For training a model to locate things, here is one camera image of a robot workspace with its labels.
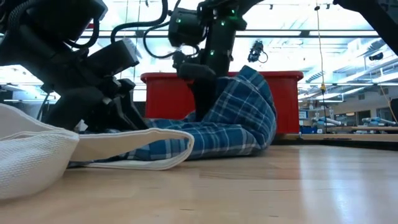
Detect cream canvas tote bag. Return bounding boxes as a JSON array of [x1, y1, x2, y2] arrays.
[[0, 103, 195, 200]]

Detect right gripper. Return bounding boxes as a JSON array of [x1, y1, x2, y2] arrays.
[[173, 18, 248, 122]]

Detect light wooden desk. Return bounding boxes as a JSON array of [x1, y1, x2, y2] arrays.
[[273, 133, 398, 152]]

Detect red plastic laundry bin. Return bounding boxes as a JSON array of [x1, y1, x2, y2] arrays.
[[141, 71, 305, 135]]

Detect blue plaid shirt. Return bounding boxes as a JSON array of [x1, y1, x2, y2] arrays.
[[110, 0, 169, 43]]

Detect blue plaid pajama pants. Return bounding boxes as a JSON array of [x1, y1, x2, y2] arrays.
[[70, 64, 278, 168]]

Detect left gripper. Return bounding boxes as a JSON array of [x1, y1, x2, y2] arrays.
[[40, 49, 150, 131]]

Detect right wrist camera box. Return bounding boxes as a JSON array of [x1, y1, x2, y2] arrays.
[[167, 7, 206, 48]]

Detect black hanging camera with cable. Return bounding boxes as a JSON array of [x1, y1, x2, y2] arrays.
[[247, 39, 269, 64]]

